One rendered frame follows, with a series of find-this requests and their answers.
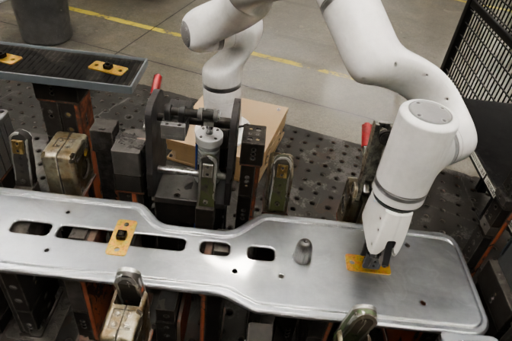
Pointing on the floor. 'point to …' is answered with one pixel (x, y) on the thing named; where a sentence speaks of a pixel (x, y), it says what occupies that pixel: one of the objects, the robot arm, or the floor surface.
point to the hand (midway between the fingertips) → (372, 254)
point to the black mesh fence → (482, 37)
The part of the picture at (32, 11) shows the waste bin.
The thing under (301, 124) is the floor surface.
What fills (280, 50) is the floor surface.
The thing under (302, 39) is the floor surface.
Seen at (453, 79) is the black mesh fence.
